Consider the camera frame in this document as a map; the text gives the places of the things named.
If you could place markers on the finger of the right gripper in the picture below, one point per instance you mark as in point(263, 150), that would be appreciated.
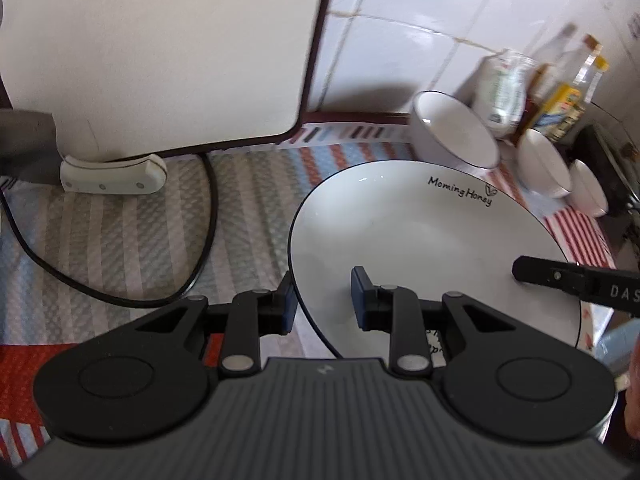
point(548, 273)

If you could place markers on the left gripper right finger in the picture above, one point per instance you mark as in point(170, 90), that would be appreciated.
point(402, 315)

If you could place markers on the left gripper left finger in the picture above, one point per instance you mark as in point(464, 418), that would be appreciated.
point(249, 316)

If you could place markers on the white ribbed bowl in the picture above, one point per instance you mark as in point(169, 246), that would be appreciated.
point(540, 166)
point(587, 195)
point(447, 133)

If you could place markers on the white Morning Honey plate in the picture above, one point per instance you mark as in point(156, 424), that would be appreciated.
point(430, 229)

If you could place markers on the black wok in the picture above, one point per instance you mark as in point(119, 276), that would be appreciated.
point(618, 179)

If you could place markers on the yellow label cooking wine bottle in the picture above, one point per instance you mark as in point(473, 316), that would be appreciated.
point(563, 85)

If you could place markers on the white plastic seasoning bag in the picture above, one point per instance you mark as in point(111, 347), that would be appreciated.
point(500, 91)

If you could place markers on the white vinegar bottle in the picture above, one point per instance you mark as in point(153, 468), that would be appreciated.
point(580, 105)

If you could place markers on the white cutting board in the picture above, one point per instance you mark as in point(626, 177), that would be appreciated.
point(123, 78)

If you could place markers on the white handled knife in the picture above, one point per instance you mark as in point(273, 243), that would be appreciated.
point(145, 175)

